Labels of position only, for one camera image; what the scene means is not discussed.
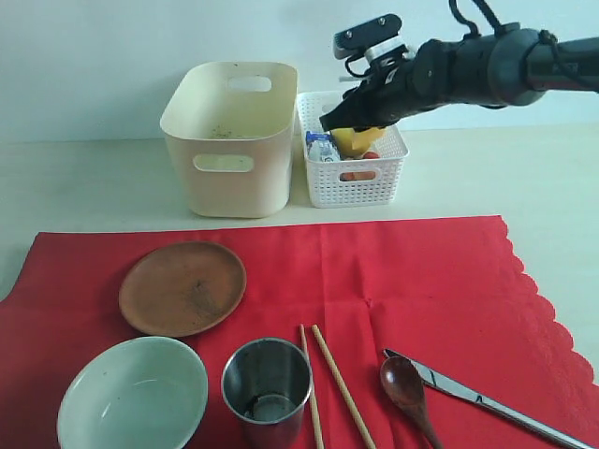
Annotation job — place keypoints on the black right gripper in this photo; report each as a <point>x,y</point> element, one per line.
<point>395,89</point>

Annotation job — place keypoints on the brown wooden plate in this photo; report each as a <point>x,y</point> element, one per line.
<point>182,289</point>

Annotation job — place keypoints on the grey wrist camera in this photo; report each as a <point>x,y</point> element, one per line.
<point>354,41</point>

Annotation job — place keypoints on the pale green ceramic bowl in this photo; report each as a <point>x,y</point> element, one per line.
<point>148,392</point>

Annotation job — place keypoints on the wooden chopstick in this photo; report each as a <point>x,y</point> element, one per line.
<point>318,435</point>
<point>347,398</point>

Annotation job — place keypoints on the orange fried chicken piece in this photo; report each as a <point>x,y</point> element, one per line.
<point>358,176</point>

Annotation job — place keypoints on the orange cheese wedge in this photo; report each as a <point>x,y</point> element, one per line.
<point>363,140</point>

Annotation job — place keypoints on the white perforated plastic basket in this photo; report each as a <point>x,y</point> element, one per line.
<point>326,190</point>

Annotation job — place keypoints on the stainless steel cup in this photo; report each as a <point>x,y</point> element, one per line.
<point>266,384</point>

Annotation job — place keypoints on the blue white milk carton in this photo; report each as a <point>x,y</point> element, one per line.
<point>321,148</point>

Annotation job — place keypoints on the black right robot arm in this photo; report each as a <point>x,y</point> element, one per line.
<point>511,67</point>

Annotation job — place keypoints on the dark wooden spoon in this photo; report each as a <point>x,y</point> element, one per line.
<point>404,387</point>

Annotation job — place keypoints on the silver table knife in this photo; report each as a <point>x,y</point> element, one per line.
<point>436,380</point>

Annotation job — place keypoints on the right wooden chopstick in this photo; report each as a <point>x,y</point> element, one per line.
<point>347,398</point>

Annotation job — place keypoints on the yellow lemon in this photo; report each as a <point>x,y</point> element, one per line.
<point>345,142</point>

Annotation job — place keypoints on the cream plastic bin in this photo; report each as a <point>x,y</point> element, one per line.
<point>228,128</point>

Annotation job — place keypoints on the left wooden chopstick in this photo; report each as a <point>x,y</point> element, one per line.
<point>318,435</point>

